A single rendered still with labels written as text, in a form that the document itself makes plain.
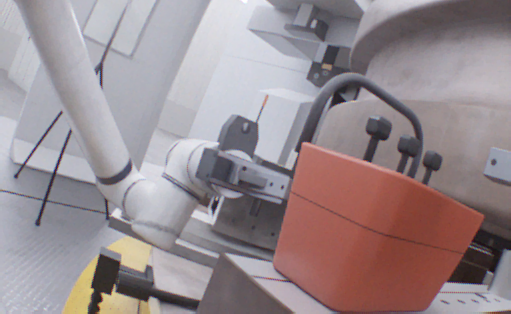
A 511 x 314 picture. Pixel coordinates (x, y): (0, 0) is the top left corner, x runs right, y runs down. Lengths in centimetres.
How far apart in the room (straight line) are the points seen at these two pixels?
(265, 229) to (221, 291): 114
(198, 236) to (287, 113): 312
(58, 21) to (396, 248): 56
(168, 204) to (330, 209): 44
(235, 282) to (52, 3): 49
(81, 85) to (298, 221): 45
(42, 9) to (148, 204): 40
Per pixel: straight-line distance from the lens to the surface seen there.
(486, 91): 135
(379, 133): 39
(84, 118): 73
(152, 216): 75
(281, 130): 454
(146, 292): 109
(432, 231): 38
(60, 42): 67
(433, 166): 47
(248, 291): 36
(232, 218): 149
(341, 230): 34
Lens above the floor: 79
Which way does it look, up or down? 1 degrees up
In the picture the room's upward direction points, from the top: 22 degrees clockwise
